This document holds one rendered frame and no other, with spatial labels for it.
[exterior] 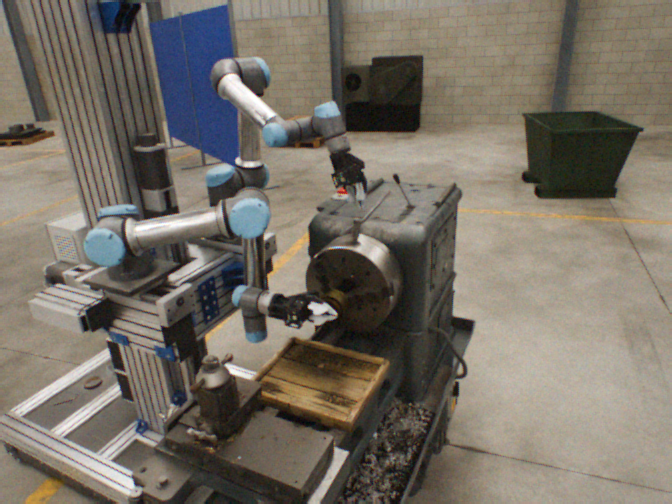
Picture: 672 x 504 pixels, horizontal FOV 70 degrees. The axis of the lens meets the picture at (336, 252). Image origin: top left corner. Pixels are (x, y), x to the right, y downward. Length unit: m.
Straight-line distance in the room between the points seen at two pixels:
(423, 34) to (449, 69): 0.94
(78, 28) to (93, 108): 0.24
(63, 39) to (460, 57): 10.15
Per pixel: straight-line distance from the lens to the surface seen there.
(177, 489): 1.29
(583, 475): 2.63
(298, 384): 1.52
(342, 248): 1.53
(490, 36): 11.44
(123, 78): 1.87
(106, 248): 1.51
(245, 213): 1.40
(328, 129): 1.58
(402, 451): 1.73
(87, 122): 1.88
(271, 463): 1.20
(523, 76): 11.46
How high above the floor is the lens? 1.84
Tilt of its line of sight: 24 degrees down
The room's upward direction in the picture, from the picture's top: 3 degrees counter-clockwise
